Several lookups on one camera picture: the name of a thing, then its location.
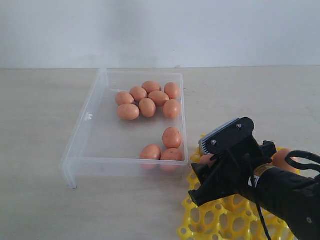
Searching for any brown egg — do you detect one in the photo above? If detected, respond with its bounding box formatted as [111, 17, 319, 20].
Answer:
[162, 127, 183, 149]
[199, 154, 215, 166]
[116, 103, 140, 121]
[115, 91, 135, 106]
[139, 144, 162, 160]
[164, 82, 181, 100]
[141, 80, 162, 94]
[139, 98, 156, 118]
[148, 90, 170, 107]
[160, 148, 183, 172]
[129, 86, 148, 103]
[163, 99, 181, 119]
[271, 148, 301, 175]

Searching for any clear plastic container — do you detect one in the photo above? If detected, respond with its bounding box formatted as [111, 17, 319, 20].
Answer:
[61, 68, 189, 189]

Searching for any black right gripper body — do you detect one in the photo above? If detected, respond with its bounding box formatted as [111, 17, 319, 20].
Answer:
[212, 136, 277, 200]

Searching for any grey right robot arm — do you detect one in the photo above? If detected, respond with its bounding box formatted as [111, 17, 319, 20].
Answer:
[189, 136, 320, 240]

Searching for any black cable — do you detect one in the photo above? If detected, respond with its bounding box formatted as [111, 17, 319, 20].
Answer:
[224, 149, 320, 240]

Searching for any yellow plastic egg tray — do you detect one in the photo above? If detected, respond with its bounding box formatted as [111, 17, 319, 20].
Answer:
[176, 146, 301, 240]

